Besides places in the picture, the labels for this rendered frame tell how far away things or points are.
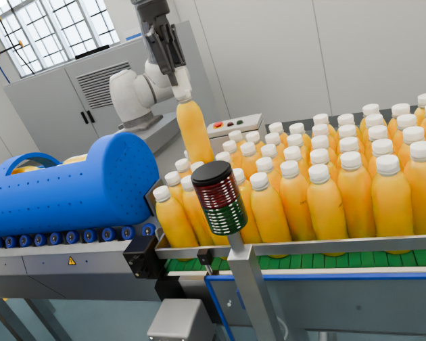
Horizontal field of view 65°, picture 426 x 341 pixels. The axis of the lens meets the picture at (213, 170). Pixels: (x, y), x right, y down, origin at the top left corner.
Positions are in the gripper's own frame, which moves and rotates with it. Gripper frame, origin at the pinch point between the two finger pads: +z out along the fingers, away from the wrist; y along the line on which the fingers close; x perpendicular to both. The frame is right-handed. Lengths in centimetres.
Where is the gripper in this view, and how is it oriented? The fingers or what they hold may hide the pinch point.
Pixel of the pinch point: (180, 82)
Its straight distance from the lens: 91.6
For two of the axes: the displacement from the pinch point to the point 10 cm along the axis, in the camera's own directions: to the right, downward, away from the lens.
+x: 9.1, -1.3, -4.0
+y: -2.9, 5.0, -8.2
